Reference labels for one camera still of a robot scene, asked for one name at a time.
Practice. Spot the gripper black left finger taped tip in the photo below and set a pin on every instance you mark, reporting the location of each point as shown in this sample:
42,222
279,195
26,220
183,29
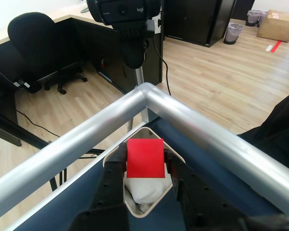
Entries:
108,192

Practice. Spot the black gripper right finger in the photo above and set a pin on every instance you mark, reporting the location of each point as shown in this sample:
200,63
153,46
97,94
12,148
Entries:
202,204

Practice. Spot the red cube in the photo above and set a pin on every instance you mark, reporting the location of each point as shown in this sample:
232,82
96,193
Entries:
145,158

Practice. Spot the beige box with white rim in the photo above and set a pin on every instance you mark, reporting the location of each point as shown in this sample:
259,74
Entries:
137,213

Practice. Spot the brown cardboard box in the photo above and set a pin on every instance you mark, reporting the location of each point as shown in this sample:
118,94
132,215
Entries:
277,26

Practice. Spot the white padding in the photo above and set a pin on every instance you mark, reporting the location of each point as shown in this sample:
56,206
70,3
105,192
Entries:
147,190

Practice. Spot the dark blue table mat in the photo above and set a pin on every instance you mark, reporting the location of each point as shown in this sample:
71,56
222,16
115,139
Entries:
159,221

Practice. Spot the desk with black panels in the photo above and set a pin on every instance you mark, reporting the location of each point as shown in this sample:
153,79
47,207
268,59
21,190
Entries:
98,43

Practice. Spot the black office chair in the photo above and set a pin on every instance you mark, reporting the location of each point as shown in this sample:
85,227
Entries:
33,43

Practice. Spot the bin with white liner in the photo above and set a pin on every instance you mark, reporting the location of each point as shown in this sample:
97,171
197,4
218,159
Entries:
233,33
255,18

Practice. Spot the red floor tape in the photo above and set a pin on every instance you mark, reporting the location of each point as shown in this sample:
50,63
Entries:
275,46

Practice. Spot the black webcam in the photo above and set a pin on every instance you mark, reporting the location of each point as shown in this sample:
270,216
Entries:
120,12

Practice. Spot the black cabinet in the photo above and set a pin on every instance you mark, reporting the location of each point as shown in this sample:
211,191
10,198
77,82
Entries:
195,21

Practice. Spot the silver table frame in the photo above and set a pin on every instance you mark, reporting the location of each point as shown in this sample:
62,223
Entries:
86,134

